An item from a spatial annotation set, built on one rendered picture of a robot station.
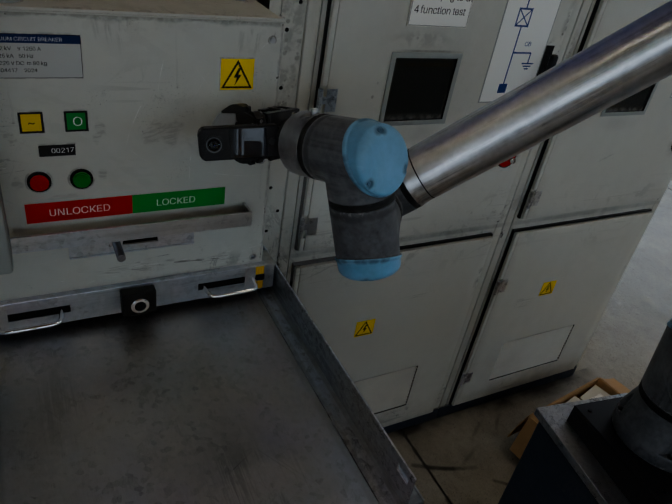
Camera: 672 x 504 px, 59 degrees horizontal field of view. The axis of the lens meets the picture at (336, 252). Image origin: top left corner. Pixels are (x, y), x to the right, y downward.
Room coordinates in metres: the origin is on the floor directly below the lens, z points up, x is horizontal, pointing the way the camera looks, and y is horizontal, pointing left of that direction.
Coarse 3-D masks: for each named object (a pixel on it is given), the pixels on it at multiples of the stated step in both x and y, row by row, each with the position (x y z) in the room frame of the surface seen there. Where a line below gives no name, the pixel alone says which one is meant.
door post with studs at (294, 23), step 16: (272, 0) 1.12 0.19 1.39; (288, 0) 1.13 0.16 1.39; (304, 0) 1.15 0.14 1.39; (288, 16) 1.13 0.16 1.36; (288, 32) 1.14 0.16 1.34; (288, 48) 1.14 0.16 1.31; (288, 64) 1.14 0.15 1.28; (288, 80) 1.14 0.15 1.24; (288, 96) 1.14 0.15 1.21; (272, 176) 1.14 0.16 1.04; (272, 192) 1.14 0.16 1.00; (272, 208) 1.14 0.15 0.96; (272, 224) 1.14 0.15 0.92; (272, 240) 1.14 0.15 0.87; (272, 256) 1.15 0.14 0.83
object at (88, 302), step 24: (264, 264) 0.97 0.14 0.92; (96, 288) 0.81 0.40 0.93; (120, 288) 0.82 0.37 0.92; (168, 288) 0.87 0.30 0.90; (192, 288) 0.89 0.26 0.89; (216, 288) 0.92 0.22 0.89; (240, 288) 0.94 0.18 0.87; (24, 312) 0.74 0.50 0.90; (48, 312) 0.76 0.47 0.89; (72, 312) 0.78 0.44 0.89; (96, 312) 0.80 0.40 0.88; (120, 312) 0.82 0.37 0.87
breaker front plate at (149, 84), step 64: (128, 64) 0.85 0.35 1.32; (192, 64) 0.90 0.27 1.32; (256, 64) 0.95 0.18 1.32; (0, 128) 0.75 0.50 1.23; (64, 128) 0.80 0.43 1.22; (128, 128) 0.85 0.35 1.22; (192, 128) 0.90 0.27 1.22; (64, 192) 0.79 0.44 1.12; (128, 192) 0.84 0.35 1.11; (256, 192) 0.97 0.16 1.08; (64, 256) 0.79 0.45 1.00; (128, 256) 0.84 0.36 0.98; (192, 256) 0.90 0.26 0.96; (256, 256) 0.97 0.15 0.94
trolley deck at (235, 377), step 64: (128, 320) 0.83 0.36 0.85; (192, 320) 0.86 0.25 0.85; (256, 320) 0.89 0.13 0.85; (0, 384) 0.63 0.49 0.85; (64, 384) 0.65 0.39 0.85; (128, 384) 0.67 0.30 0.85; (192, 384) 0.70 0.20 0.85; (256, 384) 0.73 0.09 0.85; (0, 448) 0.52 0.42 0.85; (64, 448) 0.54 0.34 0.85; (128, 448) 0.55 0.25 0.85; (192, 448) 0.57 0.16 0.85; (256, 448) 0.60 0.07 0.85; (320, 448) 0.62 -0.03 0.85
